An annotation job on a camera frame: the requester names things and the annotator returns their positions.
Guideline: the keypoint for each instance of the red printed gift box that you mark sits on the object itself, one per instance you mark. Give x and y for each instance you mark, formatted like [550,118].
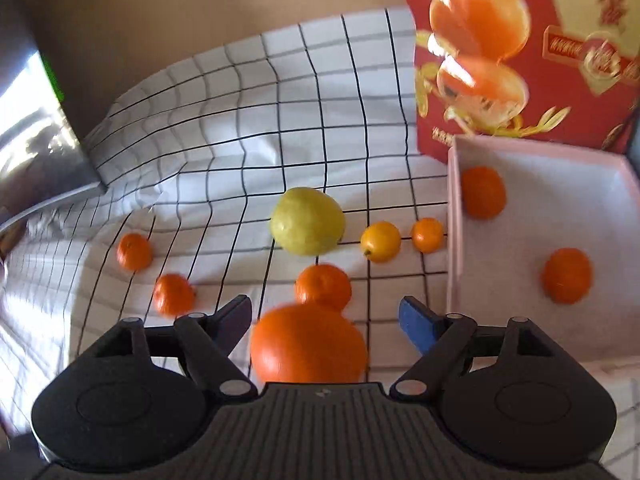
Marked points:
[560,35]

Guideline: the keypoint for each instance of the pink cardboard box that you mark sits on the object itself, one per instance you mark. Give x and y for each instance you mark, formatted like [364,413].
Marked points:
[530,240]

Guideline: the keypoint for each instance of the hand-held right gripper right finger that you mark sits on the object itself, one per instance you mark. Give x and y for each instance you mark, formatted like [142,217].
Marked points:
[417,327]

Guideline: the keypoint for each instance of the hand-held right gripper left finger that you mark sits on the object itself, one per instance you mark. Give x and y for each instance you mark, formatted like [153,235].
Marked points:
[236,317]

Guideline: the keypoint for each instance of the small round kumquat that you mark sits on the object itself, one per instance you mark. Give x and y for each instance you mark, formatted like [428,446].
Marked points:
[427,235]

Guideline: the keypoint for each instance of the grey metallic slab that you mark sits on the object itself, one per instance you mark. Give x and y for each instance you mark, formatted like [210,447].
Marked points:
[35,125]

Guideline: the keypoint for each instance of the white black-checked cloth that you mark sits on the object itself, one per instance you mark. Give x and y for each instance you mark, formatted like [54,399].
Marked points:
[225,125]

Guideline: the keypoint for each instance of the small yellow citrus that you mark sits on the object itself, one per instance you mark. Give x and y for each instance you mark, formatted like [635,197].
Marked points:
[381,241]

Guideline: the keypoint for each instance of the yellow-green pomelo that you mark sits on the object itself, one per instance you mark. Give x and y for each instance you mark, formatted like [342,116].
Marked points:
[307,221]

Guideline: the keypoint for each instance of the mandarin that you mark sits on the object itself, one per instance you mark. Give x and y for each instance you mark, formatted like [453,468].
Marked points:
[173,294]
[134,251]
[325,285]
[567,275]
[482,192]

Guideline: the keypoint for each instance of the large orange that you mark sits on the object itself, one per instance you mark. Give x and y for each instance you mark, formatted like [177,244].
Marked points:
[307,347]

